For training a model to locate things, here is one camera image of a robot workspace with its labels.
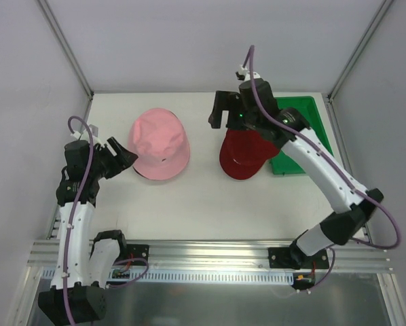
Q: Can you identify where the aluminium mounting rail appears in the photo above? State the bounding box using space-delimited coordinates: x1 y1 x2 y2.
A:
28 239 393 274

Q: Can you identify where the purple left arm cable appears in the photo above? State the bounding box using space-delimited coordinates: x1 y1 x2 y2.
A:
62 115 149 325

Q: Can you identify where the green plastic tray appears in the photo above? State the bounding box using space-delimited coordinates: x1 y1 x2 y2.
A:
269 96 335 176

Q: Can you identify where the white slotted cable duct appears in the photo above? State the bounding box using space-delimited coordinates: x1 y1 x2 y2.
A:
41 268 294 286

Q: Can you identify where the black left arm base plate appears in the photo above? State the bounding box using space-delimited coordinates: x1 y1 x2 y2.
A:
115 244 150 268

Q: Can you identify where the red baseball cap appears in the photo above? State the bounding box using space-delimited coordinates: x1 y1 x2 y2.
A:
219 128 280 181

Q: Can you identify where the light pink baseball cap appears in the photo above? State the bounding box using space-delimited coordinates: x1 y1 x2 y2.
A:
126 107 191 181

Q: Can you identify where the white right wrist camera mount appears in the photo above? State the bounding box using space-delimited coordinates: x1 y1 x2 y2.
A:
236 66 261 82

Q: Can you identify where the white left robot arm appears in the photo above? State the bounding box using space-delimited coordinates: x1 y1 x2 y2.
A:
38 137 138 325

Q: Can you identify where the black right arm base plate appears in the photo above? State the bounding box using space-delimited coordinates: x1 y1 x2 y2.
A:
267 247 329 270

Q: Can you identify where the aluminium frame post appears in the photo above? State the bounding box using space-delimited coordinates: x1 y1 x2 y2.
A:
35 0 94 101
327 0 394 103

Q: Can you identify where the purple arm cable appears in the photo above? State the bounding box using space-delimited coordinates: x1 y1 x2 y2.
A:
242 44 403 295
62 115 149 325

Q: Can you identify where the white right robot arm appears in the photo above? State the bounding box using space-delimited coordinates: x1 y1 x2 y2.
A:
208 78 384 270

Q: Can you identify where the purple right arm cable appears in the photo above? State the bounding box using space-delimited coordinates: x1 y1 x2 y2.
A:
242 44 403 295

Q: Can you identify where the right aluminium frame post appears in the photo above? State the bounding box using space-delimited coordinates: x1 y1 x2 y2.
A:
327 0 394 103

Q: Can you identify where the left aluminium frame post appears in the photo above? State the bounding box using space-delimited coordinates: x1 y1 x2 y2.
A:
35 0 94 101

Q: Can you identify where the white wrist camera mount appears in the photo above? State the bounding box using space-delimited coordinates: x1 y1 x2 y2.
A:
236 66 261 82
71 124 101 145

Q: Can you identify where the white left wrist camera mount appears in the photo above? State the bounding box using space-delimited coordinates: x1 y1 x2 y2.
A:
71 124 101 145

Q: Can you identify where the black baseball cap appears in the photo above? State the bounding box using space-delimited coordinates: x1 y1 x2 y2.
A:
133 110 183 180

